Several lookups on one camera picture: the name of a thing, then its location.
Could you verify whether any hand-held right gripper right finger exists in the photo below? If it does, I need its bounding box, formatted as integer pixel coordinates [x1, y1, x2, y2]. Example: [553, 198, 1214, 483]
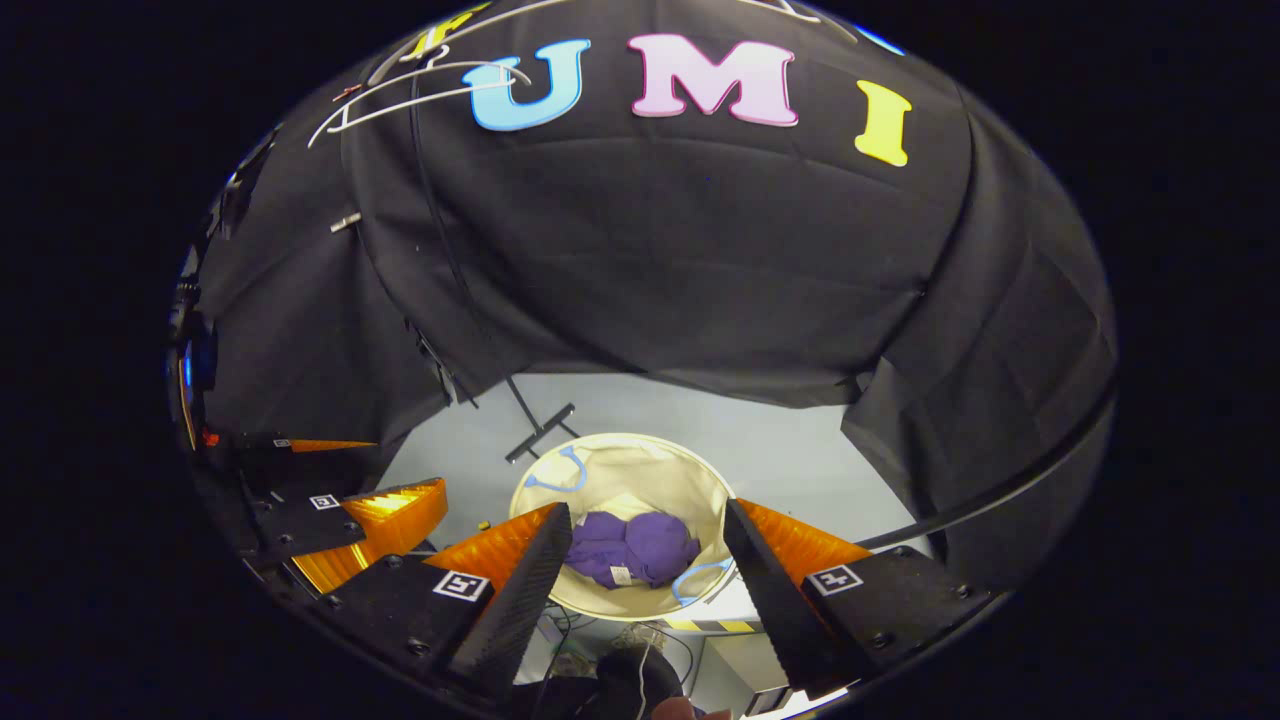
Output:
[722, 498, 996, 701]

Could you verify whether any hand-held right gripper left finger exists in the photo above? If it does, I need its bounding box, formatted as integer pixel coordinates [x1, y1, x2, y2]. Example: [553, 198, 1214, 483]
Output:
[318, 502, 574, 701]

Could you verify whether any purple shirt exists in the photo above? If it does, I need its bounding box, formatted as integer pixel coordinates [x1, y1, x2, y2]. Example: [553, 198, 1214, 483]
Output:
[563, 510, 702, 591]

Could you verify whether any cream laundry hamper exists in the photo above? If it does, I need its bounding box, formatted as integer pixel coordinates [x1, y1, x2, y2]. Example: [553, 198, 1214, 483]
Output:
[508, 432, 739, 623]

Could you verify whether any black garment rack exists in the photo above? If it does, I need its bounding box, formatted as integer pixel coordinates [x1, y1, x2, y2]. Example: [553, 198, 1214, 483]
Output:
[365, 0, 1119, 553]

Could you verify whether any black backdrop cloth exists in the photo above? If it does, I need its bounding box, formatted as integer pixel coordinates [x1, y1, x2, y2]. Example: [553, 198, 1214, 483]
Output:
[170, 0, 1119, 591]

